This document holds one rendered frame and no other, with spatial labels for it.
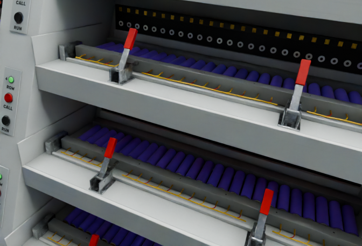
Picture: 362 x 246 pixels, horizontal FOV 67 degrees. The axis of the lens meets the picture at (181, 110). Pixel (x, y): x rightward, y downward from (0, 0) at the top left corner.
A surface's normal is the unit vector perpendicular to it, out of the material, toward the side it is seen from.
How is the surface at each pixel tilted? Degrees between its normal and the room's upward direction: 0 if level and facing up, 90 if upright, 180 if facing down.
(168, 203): 19
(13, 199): 90
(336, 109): 110
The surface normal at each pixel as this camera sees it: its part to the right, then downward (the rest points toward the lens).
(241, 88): -0.39, 0.39
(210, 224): 0.09, -0.89
